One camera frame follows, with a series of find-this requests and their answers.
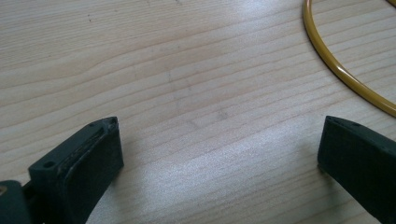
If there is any yellow ring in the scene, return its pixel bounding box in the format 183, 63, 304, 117
302, 0, 396, 119

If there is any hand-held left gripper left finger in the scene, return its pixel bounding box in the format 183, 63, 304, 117
23, 116, 125, 224

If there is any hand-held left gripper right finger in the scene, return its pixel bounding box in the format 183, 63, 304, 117
317, 115, 396, 224

